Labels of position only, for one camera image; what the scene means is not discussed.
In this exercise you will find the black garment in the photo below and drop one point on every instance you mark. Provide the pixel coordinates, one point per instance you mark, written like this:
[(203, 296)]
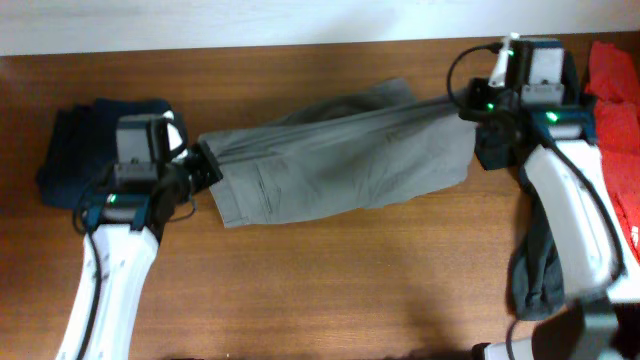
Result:
[(565, 254)]

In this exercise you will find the red garment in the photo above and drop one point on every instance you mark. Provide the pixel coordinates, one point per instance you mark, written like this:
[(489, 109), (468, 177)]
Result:
[(614, 82)]

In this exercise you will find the folded navy blue garment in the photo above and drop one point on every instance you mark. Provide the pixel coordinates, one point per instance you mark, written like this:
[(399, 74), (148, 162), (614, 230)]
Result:
[(82, 143)]

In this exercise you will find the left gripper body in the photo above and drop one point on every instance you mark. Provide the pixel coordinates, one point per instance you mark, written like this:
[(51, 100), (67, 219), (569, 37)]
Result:
[(198, 169)]

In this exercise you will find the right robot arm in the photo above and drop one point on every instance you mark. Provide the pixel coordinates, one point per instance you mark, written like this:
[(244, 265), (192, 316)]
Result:
[(602, 327)]

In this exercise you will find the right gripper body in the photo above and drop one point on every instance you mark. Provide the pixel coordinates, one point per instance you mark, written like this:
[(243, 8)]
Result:
[(490, 104)]

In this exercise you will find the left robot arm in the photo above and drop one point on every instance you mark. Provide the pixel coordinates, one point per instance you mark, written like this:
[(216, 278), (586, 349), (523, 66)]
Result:
[(121, 216)]

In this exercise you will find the grey shorts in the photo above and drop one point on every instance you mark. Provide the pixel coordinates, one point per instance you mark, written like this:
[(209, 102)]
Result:
[(366, 150)]

